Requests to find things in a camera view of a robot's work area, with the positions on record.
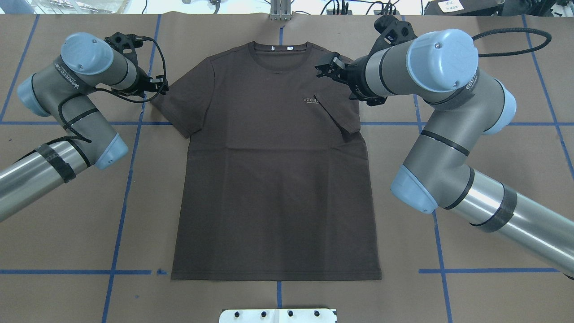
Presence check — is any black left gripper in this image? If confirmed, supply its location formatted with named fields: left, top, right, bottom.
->
left=133, top=67, right=170, bottom=96

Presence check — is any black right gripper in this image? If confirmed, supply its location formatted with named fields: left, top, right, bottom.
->
left=314, top=52, right=387, bottom=106

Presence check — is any dark brown t-shirt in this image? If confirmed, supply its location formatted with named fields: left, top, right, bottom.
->
left=152, top=42, right=382, bottom=281

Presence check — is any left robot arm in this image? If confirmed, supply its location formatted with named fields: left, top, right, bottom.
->
left=0, top=32, right=169, bottom=221

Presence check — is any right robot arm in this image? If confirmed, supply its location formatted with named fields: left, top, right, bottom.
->
left=315, top=27, right=574, bottom=279

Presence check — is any black box with white label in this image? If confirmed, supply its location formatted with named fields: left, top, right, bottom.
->
left=423, top=0, right=505, bottom=16

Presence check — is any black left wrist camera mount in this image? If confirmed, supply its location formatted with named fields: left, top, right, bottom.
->
left=104, top=32, right=144, bottom=65

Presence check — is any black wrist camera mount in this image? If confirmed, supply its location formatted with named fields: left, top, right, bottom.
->
left=104, top=32, right=144, bottom=65
left=369, top=15, right=417, bottom=55

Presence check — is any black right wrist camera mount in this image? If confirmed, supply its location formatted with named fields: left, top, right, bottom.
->
left=369, top=15, right=417, bottom=55

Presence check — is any aluminium frame post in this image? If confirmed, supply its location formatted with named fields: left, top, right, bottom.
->
left=267, top=0, right=292, bottom=21

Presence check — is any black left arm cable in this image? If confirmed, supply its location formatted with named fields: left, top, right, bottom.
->
left=58, top=36, right=167, bottom=144

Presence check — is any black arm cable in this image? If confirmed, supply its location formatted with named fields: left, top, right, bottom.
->
left=471, top=28, right=552, bottom=58
left=58, top=36, right=167, bottom=144

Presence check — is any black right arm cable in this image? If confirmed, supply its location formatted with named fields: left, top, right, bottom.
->
left=471, top=28, right=552, bottom=58

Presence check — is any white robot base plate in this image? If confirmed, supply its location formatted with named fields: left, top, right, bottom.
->
left=219, top=307, right=338, bottom=323

